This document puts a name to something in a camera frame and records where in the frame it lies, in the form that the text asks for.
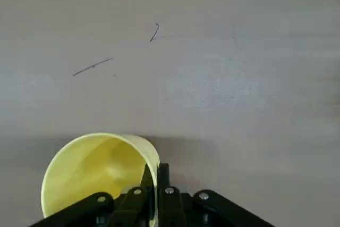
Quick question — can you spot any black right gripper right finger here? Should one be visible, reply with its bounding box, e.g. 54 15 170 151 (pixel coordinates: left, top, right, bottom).
157 163 277 227

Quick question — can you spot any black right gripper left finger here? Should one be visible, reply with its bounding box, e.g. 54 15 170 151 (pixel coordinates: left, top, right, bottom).
29 163 156 227

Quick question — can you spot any yellow plastic cup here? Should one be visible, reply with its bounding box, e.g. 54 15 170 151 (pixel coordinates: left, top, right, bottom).
41 132 161 227

